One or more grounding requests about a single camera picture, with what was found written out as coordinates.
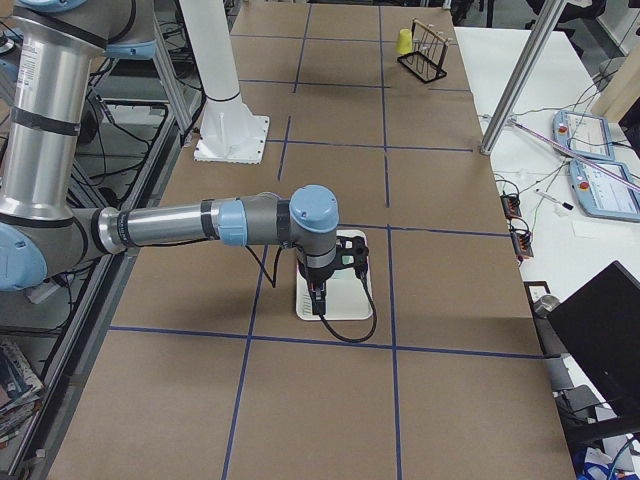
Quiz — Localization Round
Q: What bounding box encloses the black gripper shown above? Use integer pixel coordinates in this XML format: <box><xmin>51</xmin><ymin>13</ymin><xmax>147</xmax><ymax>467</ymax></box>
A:
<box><xmin>298</xmin><ymin>264</ymin><xmax>335</xmax><ymax>316</ymax></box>

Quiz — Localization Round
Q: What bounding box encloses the pale green cup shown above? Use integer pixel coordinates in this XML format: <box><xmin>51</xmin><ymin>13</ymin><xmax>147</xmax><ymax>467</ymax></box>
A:
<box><xmin>332</xmin><ymin>267</ymin><xmax>357</xmax><ymax>281</ymax></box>

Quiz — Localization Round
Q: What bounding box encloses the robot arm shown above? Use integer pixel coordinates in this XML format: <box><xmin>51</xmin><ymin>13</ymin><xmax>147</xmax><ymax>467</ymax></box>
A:
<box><xmin>1</xmin><ymin>1</ymin><xmax>340</xmax><ymax>315</ymax></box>

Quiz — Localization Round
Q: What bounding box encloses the white bear tray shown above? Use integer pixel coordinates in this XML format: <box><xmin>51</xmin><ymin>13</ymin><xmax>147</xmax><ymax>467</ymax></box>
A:
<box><xmin>295</xmin><ymin>229</ymin><xmax>375</xmax><ymax>322</ymax></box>

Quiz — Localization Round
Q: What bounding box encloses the yellow cup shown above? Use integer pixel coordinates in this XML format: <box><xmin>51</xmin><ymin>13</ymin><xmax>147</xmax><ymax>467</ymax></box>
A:
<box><xmin>395</xmin><ymin>28</ymin><xmax>413</xmax><ymax>56</ymax></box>

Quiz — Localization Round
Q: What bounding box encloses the lower orange power strip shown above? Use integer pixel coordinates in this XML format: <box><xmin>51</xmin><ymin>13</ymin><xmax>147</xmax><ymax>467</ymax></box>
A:
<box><xmin>510</xmin><ymin>229</ymin><xmax>534</xmax><ymax>260</ymax></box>

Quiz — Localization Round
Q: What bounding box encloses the orange power strip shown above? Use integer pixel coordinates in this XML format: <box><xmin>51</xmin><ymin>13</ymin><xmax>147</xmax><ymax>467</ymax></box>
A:
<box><xmin>510</xmin><ymin>229</ymin><xmax>534</xmax><ymax>260</ymax></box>
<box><xmin>500</xmin><ymin>193</ymin><xmax>521</xmax><ymax>219</ymax></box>

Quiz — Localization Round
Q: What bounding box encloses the upper orange power strip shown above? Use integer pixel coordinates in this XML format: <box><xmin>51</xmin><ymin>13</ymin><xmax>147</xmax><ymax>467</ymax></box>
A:
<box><xmin>500</xmin><ymin>193</ymin><xmax>521</xmax><ymax>219</ymax></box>

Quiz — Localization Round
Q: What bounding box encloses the silver metal cylinder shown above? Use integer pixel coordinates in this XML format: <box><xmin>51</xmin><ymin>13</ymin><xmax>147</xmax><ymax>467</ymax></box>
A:
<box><xmin>533</xmin><ymin>294</ymin><xmax>561</xmax><ymax>319</ymax></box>

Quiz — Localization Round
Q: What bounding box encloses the black marker pen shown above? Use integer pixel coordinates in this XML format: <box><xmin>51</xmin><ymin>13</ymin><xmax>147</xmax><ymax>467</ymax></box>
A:
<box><xmin>535</xmin><ymin>189</ymin><xmax>574</xmax><ymax>211</ymax></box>

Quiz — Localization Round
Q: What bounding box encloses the lower teach pendant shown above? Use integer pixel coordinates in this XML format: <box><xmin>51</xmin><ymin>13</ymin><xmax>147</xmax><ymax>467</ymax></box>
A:
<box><xmin>569</xmin><ymin>159</ymin><xmax>639</xmax><ymax>222</ymax></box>

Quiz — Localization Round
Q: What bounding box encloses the teach pendant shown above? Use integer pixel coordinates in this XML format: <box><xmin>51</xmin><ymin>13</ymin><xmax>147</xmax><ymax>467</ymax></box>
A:
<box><xmin>553</xmin><ymin>110</ymin><xmax>616</xmax><ymax>161</ymax></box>
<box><xmin>569</xmin><ymin>159</ymin><xmax>639</xmax><ymax>222</ymax></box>

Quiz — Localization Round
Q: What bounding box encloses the stack of magazines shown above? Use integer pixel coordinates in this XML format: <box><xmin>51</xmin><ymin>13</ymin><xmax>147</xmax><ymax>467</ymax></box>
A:
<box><xmin>1</xmin><ymin>337</ymin><xmax>44</xmax><ymax>448</ymax></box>

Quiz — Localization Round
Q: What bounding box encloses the upper teach pendant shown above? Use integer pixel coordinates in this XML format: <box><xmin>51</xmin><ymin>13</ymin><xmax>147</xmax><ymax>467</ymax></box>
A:
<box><xmin>553</xmin><ymin>110</ymin><xmax>616</xmax><ymax>161</ymax></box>

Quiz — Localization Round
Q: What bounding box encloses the pink rod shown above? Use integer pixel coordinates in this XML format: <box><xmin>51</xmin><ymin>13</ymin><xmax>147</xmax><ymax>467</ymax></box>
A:
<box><xmin>509</xmin><ymin>121</ymin><xmax>640</xmax><ymax>193</ymax></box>

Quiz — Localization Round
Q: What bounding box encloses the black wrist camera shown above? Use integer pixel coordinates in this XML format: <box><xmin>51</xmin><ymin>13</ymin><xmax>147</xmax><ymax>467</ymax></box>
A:
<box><xmin>334</xmin><ymin>235</ymin><xmax>369</xmax><ymax>278</ymax></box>

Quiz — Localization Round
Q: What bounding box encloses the white camera pole base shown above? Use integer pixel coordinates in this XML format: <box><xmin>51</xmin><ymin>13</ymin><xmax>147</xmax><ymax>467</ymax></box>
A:
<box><xmin>179</xmin><ymin>0</ymin><xmax>270</xmax><ymax>164</ymax></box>

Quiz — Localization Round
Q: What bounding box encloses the black wire cup rack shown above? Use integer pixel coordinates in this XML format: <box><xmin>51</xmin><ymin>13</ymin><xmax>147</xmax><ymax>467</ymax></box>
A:
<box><xmin>397</xmin><ymin>18</ymin><xmax>451</xmax><ymax>83</ymax></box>

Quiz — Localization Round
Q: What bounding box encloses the aluminium frame post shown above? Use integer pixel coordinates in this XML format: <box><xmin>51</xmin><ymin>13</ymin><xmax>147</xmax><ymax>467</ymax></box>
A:
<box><xmin>480</xmin><ymin>0</ymin><xmax>568</xmax><ymax>155</ymax></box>

